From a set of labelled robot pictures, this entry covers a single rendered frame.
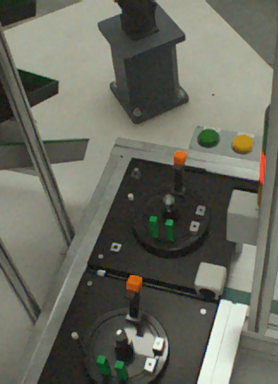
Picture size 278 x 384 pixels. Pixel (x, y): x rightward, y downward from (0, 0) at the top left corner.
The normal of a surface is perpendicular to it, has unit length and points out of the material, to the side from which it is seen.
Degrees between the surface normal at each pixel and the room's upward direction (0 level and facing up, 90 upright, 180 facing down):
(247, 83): 0
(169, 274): 0
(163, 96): 90
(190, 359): 0
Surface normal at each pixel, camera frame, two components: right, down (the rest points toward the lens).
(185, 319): -0.11, -0.59
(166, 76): 0.44, 0.70
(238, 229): -0.31, 0.79
